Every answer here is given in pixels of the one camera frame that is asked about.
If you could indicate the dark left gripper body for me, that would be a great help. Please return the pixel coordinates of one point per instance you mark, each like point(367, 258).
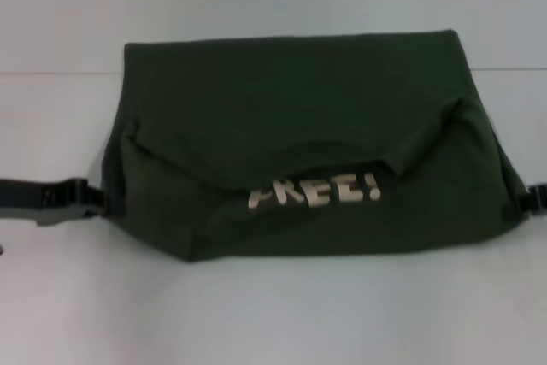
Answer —
point(34, 200)

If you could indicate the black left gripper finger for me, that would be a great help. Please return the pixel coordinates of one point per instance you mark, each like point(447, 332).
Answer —
point(95, 202)

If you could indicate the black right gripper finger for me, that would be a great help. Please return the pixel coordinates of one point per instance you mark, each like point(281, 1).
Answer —
point(539, 199)

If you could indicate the dark green t-shirt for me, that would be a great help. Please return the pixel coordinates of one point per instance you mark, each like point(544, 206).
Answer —
point(278, 125)

